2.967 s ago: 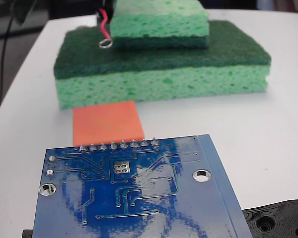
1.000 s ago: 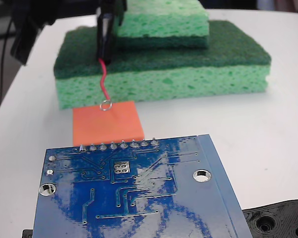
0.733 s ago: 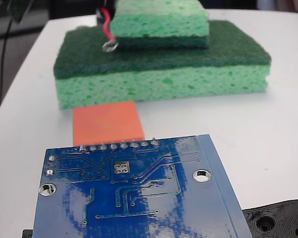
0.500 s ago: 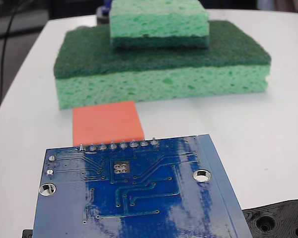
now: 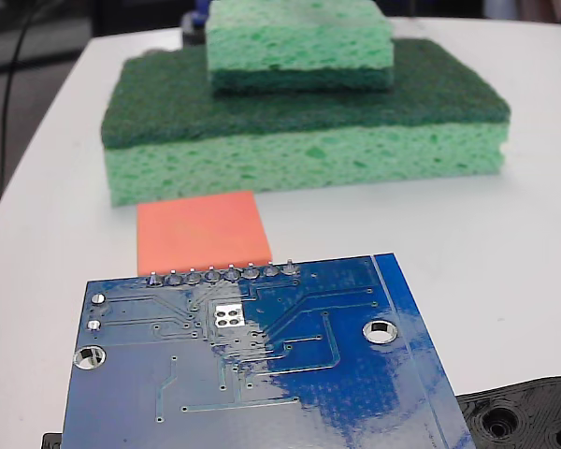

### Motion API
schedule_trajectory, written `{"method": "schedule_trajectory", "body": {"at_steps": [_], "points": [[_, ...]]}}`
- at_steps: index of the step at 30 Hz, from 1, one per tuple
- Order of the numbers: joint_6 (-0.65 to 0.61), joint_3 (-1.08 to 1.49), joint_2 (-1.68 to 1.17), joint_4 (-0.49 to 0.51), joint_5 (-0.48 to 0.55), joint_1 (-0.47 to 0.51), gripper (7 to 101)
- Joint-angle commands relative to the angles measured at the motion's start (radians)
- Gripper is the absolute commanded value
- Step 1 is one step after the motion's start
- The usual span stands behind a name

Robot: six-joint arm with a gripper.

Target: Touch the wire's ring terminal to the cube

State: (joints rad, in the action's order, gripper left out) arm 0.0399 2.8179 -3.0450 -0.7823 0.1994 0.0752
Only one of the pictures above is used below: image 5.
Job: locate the large green scrub sponge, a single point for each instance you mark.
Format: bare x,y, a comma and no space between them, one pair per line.
308,121

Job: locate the small green scrub sponge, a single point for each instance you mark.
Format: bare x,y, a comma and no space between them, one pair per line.
299,42

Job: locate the orange flat square block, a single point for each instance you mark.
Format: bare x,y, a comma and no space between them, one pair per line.
201,234

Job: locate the blue printed circuit board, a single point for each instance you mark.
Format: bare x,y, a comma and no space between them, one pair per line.
271,383

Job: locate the black 3D-printed bracket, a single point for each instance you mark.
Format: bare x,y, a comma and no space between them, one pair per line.
523,402

